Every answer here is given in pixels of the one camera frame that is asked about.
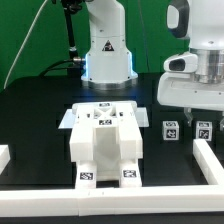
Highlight white chair back frame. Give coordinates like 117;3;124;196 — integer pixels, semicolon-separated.
69;101;143;162

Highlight black cables at base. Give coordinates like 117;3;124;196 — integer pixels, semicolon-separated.
39;57;87;78

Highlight white cable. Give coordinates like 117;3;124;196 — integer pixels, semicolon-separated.
3;0;50;90

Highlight white part at left edge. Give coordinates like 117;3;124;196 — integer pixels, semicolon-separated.
0;145;10;174

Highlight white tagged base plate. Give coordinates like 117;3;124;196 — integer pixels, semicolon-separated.
59;107;149;129

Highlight white tagged cube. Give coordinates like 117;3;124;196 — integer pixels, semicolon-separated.
162;121;179;140
196;121;213;141

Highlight white U-shaped obstacle fence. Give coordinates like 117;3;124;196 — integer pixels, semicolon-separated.
0;139;224;217

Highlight black camera stand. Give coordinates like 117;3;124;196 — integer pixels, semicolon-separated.
51;0;83;77

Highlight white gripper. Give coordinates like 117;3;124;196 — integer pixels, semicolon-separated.
157;72;224;131

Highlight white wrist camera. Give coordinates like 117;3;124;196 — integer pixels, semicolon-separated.
163;52;198;73

